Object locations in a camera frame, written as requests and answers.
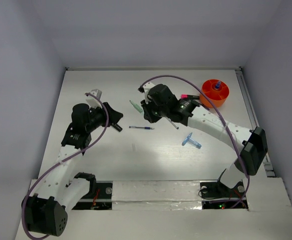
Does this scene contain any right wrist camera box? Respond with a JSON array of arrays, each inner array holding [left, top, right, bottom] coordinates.
[[138, 82, 155, 94]]

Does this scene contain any green translucent pen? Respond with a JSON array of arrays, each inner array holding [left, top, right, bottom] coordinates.
[[129, 100, 143, 114]]

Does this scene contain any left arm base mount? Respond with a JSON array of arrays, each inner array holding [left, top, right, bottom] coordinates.
[[73, 181, 113, 211]]

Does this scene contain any light blue translucent pen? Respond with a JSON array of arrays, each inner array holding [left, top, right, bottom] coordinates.
[[181, 132, 202, 149]]

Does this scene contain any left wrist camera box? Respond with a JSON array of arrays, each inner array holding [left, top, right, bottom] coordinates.
[[86, 89, 102, 108]]

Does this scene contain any pink black highlighter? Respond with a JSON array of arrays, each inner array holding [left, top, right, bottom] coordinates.
[[181, 94, 200, 100]]

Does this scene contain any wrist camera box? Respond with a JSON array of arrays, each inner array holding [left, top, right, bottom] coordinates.
[[138, 82, 155, 94], [86, 89, 102, 108]]

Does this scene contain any blue ballpoint pen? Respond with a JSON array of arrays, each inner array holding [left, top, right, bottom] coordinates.
[[129, 126, 154, 130]]

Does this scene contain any blue capped white marker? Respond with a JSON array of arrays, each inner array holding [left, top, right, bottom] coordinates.
[[167, 118, 179, 130]]

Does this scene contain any orange black highlighter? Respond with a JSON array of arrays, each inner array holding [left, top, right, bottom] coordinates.
[[113, 124, 123, 132]]

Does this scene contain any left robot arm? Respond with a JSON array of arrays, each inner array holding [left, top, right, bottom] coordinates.
[[21, 100, 123, 239]]

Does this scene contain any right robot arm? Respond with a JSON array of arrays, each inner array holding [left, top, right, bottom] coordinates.
[[139, 82, 268, 196]]

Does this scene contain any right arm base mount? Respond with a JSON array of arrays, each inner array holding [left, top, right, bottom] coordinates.
[[198, 180, 248, 210]]

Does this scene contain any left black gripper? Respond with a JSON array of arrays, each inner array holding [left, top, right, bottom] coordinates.
[[86, 102, 122, 133]]

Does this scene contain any orange round compartment container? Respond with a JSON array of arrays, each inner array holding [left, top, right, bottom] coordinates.
[[201, 79, 230, 108]]

